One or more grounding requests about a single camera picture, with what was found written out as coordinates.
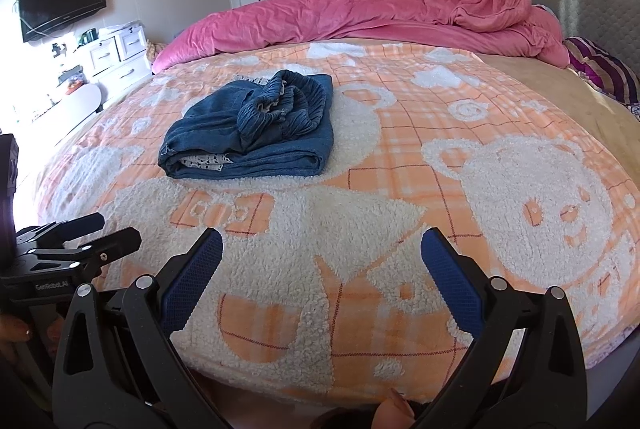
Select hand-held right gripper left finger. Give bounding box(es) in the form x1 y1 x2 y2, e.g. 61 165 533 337
52 226 233 429

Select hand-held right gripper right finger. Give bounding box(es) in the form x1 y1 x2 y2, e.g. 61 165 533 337
412 226 588 429

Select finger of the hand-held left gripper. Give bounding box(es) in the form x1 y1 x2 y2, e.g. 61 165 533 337
15 213 106 255
27 226 142 282

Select blue denim pants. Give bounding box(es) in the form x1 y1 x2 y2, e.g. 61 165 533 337
157 69 336 181

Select person's left hand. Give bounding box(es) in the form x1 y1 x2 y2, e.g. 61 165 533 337
0 314 33 360

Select person's right hand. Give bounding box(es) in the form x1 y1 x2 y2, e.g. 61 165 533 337
375 389 416 429

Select bear printed blanket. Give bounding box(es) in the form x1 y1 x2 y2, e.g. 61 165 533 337
35 40 640 410

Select white rounded table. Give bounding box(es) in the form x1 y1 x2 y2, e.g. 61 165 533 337
10 82 103 150

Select white drawer cabinet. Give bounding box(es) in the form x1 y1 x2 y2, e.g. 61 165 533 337
75 23 153 110

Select beige bed sheet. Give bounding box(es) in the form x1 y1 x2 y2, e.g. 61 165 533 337
475 52 640 190

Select purple striped pillow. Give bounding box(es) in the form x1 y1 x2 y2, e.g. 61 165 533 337
562 36 640 105

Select pink duvet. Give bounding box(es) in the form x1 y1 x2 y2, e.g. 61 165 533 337
151 0 571 75

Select grey padded headboard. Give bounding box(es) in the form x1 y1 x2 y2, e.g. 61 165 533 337
510 0 640 90

